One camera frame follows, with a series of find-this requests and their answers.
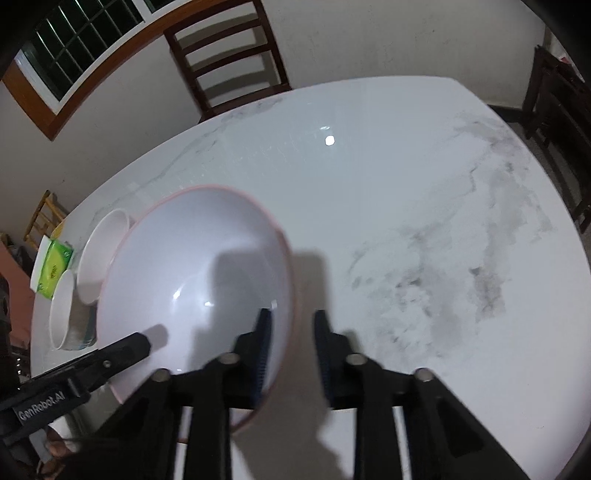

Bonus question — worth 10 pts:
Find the white Rabbit bowl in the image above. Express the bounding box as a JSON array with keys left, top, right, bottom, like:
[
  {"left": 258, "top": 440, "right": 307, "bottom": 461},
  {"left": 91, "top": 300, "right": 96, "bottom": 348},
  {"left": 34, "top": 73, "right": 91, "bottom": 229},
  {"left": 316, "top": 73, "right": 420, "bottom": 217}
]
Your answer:
[{"left": 76, "top": 209, "right": 133, "bottom": 305}]

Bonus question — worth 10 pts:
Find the green tissue box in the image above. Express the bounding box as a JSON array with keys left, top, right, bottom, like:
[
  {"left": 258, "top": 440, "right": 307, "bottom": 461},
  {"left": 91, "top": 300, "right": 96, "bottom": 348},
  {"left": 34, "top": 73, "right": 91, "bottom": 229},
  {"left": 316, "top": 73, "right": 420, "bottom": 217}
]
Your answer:
[{"left": 30, "top": 236, "right": 74, "bottom": 300}]

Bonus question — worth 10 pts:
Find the left hand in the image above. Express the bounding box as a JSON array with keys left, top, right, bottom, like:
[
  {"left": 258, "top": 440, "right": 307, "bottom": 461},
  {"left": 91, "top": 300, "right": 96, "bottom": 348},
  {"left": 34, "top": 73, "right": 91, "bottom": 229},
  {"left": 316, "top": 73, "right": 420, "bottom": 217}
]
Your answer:
[{"left": 37, "top": 427, "right": 85, "bottom": 479}]

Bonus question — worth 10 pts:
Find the large pink bowl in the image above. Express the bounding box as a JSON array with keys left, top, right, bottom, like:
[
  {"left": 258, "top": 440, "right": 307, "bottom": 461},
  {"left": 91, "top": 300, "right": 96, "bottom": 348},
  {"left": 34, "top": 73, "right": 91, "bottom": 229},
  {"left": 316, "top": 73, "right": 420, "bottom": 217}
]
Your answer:
[{"left": 96, "top": 185, "right": 297, "bottom": 402}]

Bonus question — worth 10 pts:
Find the white Dog bowl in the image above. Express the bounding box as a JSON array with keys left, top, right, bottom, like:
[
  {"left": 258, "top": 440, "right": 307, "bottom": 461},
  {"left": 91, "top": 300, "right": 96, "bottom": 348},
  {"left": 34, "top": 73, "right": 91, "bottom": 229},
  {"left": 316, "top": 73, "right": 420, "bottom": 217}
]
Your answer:
[{"left": 49, "top": 270, "right": 96, "bottom": 351}]

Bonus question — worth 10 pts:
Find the dark wooden chair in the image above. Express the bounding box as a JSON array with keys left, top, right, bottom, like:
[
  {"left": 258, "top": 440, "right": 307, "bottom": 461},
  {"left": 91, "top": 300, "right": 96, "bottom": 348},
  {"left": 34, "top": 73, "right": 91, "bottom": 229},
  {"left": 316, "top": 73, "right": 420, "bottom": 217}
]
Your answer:
[{"left": 163, "top": 1, "right": 291, "bottom": 122}]

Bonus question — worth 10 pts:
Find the bamboo chair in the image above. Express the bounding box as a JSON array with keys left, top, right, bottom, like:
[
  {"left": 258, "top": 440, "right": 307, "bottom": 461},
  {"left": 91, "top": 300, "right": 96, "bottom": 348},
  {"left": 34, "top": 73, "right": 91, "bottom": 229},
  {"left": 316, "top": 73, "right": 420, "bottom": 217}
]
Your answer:
[{"left": 23, "top": 190, "right": 68, "bottom": 252}]

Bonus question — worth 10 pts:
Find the dark chair at right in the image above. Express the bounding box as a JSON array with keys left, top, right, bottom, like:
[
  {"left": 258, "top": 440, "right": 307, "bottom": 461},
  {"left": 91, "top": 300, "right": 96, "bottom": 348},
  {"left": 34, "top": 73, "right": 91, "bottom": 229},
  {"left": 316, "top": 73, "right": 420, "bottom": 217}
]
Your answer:
[{"left": 492, "top": 45, "right": 590, "bottom": 233}]

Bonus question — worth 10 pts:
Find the wooden framed window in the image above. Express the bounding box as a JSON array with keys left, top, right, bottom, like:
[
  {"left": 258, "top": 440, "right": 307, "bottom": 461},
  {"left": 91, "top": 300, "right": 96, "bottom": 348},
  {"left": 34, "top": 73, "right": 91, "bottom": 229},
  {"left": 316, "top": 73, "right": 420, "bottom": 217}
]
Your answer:
[{"left": 2, "top": 0, "right": 224, "bottom": 141}]

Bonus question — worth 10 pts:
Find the pink cloth cover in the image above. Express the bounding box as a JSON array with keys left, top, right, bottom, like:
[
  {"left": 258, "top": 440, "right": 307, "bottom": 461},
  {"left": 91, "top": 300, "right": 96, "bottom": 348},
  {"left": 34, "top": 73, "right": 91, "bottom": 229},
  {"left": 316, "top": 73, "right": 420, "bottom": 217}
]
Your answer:
[{"left": 0, "top": 243, "right": 35, "bottom": 350}]

